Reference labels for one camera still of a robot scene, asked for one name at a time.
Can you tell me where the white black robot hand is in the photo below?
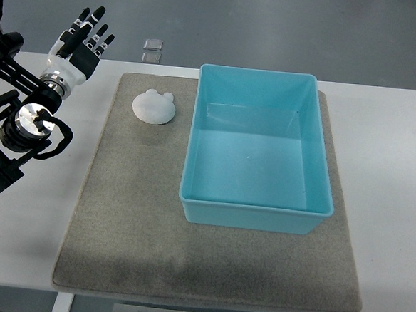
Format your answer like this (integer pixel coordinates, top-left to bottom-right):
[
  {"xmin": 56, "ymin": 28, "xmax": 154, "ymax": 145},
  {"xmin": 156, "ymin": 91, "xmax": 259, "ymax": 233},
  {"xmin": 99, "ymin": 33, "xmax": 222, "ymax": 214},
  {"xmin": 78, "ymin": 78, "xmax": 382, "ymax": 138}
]
[{"xmin": 40, "ymin": 6, "xmax": 115, "ymax": 100}]

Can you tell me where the white plush toy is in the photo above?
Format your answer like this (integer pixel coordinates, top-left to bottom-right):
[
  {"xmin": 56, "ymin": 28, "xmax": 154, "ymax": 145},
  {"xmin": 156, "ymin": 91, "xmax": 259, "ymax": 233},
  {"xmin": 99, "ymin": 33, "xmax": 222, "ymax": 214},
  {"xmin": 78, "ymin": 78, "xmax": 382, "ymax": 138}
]
[{"xmin": 132, "ymin": 88, "xmax": 176, "ymax": 125}]

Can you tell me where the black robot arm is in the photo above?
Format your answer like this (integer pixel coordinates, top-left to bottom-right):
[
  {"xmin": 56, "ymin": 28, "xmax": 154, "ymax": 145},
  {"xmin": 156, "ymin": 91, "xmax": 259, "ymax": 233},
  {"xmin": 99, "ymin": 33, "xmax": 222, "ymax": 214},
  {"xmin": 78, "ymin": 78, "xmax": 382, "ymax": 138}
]
[{"xmin": 0, "ymin": 0, "xmax": 73, "ymax": 193}]

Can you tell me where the blue plastic box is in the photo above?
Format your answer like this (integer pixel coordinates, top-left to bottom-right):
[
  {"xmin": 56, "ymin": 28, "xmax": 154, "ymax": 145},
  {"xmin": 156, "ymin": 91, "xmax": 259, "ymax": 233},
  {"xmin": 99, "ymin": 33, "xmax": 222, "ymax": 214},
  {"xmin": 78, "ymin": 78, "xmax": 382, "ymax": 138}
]
[{"xmin": 179, "ymin": 64, "xmax": 334, "ymax": 234}]

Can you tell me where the lower floor socket plate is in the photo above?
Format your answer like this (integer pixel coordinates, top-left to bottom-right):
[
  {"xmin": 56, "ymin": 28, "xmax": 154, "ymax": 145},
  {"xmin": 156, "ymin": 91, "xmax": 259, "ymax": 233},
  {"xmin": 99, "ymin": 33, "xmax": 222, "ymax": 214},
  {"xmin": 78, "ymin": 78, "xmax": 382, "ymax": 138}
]
[{"xmin": 141, "ymin": 52, "xmax": 162, "ymax": 64}]

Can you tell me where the grey felt mat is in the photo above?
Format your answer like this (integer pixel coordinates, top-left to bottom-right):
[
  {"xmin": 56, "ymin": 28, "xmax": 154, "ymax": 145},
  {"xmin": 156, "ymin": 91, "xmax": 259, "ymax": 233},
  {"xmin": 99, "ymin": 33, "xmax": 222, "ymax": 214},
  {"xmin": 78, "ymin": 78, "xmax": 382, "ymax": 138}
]
[{"xmin": 51, "ymin": 73, "xmax": 362, "ymax": 312}]

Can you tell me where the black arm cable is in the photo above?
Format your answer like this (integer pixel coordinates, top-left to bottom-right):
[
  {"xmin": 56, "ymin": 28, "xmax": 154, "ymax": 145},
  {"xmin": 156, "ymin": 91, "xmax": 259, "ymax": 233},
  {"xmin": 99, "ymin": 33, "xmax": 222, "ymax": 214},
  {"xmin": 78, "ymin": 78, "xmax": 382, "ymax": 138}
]
[{"xmin": 32, "ymin": 109, "xmax": 76, "ymax": 163}]

